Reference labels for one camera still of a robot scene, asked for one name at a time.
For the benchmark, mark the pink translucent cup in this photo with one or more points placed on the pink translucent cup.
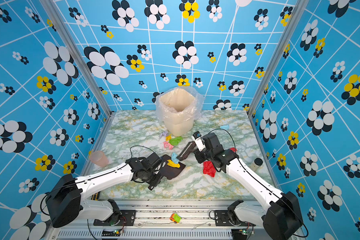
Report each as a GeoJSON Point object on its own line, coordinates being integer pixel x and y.
{"type": "Point", "coordinates": [99, 159]}

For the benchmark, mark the aluminium frame rail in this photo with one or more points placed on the aluminium frame rail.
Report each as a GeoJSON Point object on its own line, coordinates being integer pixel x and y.
{"type": "Point", "coordinates": [190, 220]}

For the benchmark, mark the light blue paper scrap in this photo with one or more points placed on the light blue paper scrap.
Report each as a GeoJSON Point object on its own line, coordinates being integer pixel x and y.
{"type": "Point", "coordinates": [174, 158]}

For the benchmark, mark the small green orange toy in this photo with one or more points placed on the small green orange toy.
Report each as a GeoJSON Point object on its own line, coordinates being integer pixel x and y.
{"type": "Point", "coordinates": [175, 218]}

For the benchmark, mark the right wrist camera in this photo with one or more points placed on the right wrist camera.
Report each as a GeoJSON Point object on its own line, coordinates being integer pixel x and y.
{"type": "Point", "coordinates": [197, 138]}

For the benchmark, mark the red crumpled paper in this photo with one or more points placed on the red crumpled paper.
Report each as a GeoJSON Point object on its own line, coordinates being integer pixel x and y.
{"type": "Point", "coordinates": [209, 169]}

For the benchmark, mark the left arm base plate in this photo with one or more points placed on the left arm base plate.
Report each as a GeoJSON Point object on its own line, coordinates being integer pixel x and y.
{"type": "Point", "coordinates": [122, 218]}

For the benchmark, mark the green crumpled paper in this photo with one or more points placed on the green crumpled paper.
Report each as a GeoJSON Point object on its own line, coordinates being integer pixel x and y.
{"type": "Point", "coordinates": [175, 141]}

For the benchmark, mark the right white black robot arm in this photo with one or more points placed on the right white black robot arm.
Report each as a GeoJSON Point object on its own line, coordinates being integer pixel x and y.
{"type": "Point", "coordinates": [258, 186]}

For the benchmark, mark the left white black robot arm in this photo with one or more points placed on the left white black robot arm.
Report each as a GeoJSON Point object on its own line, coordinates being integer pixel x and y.
{"type": "Point", "coordinates": [70, 198]}

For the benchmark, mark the white bottle black cap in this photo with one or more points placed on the white bottle black cap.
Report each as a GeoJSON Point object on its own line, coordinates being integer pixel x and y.
{"type": "Point", "coordinates": [258, 162]}

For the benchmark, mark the blue paper scrap right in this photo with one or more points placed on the blue paper scrap right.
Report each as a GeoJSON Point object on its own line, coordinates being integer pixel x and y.
{"type": "Point", "coordinates": [225, 127]}

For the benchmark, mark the beige trash bin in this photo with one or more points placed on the beige trash bin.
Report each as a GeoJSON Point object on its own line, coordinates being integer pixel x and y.
{"type": "Point", "coordinates": [178, 130]}

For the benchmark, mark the small pink paper scrap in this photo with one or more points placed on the small pink paper scrap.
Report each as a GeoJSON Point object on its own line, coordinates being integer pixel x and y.
{"type": "Point", "coordinates": [167, 145]}

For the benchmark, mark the black dustpan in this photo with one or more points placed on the black dustpan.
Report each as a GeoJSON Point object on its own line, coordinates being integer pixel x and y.
{"type": "Point", "coordinates": [170, 172]}

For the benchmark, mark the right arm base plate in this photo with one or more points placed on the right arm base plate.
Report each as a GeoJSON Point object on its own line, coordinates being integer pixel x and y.
{"type": "Point", "coordinates": [222, 219]}

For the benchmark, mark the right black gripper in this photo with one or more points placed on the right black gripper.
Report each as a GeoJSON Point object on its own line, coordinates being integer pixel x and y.
{"type": "Point", "coordinates": [200, 159]}

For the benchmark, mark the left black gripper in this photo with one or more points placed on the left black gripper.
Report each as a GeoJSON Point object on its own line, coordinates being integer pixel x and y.
{"type": "Point", "coordinates": [160, 177]}

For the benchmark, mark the black pink hand brush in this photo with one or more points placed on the black pink hand brush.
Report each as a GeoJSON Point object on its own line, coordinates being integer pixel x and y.
{"type": "Point", "coordinates": [191, 147]}

